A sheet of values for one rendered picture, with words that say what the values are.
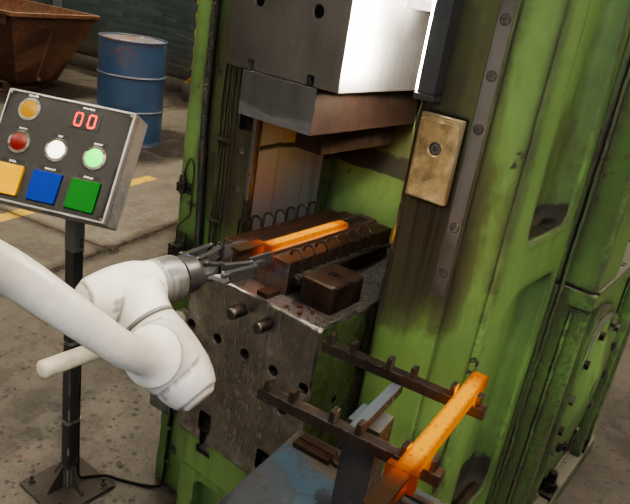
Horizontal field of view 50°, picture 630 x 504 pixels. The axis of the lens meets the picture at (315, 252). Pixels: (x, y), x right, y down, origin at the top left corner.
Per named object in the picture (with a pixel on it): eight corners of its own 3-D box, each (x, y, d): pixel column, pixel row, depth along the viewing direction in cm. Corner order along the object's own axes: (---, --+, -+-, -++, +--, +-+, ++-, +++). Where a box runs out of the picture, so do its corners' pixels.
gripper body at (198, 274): (160, 286, 133) (195, 275, 140) (190, 302, 128) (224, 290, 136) (163, 251, 130) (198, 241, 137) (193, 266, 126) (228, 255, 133)
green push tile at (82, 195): (91, 213, 158) (100, 183, 159) (62, 207, 159) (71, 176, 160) (94, 215, 160) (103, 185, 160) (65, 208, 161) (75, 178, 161)
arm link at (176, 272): (167, 315, 124) (191, 306, 129) (171, 270, 121) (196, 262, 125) (136, 296, 129) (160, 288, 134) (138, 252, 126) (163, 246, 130)
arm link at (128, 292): (127, 280, 129) (164, 333, 126) (54, 301, 117) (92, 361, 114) (148, 244, 123) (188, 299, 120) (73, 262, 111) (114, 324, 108)
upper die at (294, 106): (309, 136, 135) (317, 88, 131) (237, 113, 145) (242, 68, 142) (413, 123, 167) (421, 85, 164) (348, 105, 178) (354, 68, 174)
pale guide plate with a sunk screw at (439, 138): (442, 206, 134) (462, 122, 127) (403, 193, 138) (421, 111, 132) (447, 205, 135) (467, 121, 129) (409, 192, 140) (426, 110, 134)
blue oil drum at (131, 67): (131, 152, 570) (137, 44, 537) (79, 136, 591) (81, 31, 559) (175, 143, 620) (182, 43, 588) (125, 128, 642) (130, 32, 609)
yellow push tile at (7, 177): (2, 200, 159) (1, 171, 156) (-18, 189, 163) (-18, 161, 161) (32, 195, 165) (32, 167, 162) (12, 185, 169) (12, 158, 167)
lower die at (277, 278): (285, 295, 148) (290, 259, 145) (220, 263, 158) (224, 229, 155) (386, 255, 180) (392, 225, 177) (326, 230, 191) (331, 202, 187)
